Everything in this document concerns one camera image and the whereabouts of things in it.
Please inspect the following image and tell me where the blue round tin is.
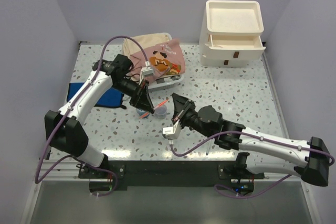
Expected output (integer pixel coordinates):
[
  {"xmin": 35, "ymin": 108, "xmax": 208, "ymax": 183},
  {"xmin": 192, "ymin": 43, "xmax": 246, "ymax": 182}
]
[{"xmin": 136, "ymin": 109, "xmax": 150, "ymax": 119}]

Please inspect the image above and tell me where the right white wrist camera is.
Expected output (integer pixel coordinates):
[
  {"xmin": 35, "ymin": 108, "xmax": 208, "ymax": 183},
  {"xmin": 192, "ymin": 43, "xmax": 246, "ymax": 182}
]
[{"xmin": 162, "ymin": 121, "xmax": 182, "ymax": 140}]

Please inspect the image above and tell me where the white slim pen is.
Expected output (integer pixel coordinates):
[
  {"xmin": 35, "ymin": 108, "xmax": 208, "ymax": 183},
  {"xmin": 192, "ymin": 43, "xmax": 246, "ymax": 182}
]
[{"xmin": 205, "ymin": 143, "xmax": 212, "ymax": 156}]

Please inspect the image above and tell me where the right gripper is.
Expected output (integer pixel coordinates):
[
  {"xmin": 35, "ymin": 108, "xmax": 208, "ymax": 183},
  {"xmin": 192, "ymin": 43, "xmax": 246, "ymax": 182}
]
[{"xmin": 171, "ymin": 93, "xmax": 213, "ymax": 139}]

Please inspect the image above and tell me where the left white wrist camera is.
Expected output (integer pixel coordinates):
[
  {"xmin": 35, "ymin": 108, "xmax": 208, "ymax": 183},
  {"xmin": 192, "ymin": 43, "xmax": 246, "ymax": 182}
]
[{"xmin": 139, "ymin": 67, "xmax": 155, "ymax": 84}]

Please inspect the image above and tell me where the white drawer cabinet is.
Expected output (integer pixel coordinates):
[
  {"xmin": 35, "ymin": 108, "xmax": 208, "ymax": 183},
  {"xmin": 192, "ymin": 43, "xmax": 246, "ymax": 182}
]
[{"xmin": 199, "ymin": 0, "xmax": 266, "ymax": 68}]

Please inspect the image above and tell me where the brown top drawer handle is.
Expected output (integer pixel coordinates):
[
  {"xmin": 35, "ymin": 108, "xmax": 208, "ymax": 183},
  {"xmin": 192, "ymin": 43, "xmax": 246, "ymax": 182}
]
[{"xmin": 233, "ymin": 51, "xmax": 239, "ymax": 58}]

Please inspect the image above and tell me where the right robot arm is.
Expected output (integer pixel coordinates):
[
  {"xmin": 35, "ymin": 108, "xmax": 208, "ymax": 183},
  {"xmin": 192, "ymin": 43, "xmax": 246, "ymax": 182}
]
[{"xmin": 172, "ymin": 93, "xmax": 335, "ymax": 187}]

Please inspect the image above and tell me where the clear plastic cup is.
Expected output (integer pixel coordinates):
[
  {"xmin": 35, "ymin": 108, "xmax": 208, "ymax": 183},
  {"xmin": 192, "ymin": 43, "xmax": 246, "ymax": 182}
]
[{"xmin": 154, "ymin": 104, "xmax": 167, "ymax": 119}]

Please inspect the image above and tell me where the pink printed t-shirt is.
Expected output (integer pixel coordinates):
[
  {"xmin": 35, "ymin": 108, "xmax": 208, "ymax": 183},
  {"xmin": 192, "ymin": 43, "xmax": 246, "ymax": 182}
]
[{"xmin": 127, "ymin": 38, "xmax": 186, "ymax": 87}]

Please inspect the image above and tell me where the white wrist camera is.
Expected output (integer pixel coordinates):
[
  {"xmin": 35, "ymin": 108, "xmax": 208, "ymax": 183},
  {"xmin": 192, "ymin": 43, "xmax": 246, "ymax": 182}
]
[
  {"xmin": 139, "ymin": 67, "xmax": 155, "ymax": 84},
  {"xmin": 162, "ymin": 121, "xmax": 182, "ymax": 140}
]

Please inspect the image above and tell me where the blue cloth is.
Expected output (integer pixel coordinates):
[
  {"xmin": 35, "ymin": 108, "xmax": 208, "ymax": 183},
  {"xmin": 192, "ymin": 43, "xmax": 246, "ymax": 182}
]
[{"xmin": 66, "ymin": 82, "xmax": 127, "ymax": 110}]

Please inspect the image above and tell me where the orange pen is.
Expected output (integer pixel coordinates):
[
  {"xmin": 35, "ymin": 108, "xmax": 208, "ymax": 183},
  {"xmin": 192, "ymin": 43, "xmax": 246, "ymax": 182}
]
[{"xmin": 154, "ymin": 99, "xmax": 169, "ymax": 111}]

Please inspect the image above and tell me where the aluminium rail frame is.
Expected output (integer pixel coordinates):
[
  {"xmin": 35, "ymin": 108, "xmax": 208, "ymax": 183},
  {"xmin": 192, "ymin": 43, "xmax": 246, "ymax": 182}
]
[{"xmin": 19, "ymin": 40, "xmax": 320, "ymax": 224}]

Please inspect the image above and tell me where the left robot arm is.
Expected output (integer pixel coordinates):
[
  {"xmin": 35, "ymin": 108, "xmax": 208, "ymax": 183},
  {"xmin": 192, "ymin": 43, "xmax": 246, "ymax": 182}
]
[{"xmin": 45, "ymin": 54, "xmax": 154, "ymax": 178}]

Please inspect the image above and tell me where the white laundry basket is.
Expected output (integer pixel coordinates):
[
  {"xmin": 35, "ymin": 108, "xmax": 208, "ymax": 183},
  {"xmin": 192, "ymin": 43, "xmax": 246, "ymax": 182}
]
[{"xmin": 122, "ymin": 31, "xmax": 186, "ymax": 94}]

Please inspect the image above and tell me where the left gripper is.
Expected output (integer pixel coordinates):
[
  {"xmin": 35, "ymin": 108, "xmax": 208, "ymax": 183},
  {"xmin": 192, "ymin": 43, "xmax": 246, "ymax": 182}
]
[{"xmin": 111, "ymin": 78, "xmax": 155, "ymax": 114}]

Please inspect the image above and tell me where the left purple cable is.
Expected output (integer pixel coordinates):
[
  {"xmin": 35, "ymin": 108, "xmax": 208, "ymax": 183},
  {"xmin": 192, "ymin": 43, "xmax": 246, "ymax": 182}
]
[{"xmin": 34, "ymin": 36, "xmax": 152, "ymax": 197}]

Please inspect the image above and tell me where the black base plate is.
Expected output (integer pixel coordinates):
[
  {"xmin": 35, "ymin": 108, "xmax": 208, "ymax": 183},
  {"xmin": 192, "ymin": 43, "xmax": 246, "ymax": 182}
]
[{"xmin": 77, "ymin": 161, "xmax": 265, "ymax": 192}]

